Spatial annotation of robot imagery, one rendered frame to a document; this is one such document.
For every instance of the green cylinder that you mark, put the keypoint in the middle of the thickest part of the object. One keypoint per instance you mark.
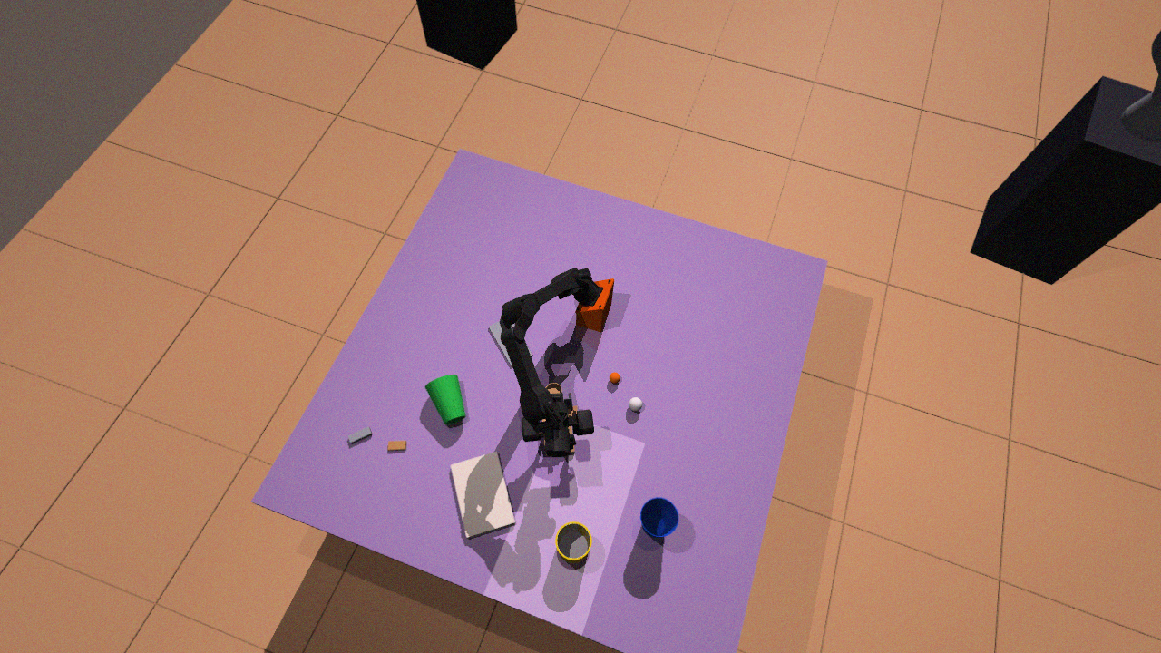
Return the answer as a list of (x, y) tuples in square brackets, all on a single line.
[(446, 394)]

